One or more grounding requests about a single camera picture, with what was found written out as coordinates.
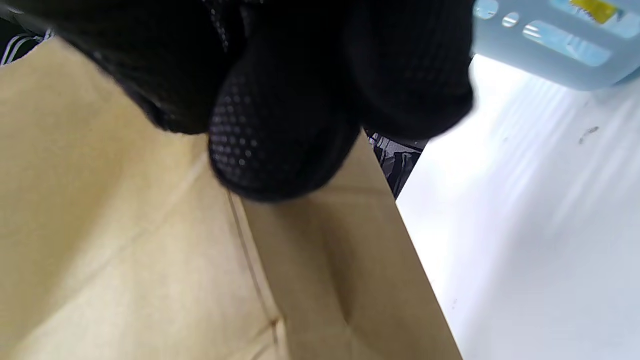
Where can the person's right hand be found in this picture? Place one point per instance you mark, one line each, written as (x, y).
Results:
(280, 100)

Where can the brown paper bag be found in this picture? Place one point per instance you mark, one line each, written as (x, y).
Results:
(150, 250)

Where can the light blue plastic basket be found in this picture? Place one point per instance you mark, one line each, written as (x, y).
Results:
(550, 65)

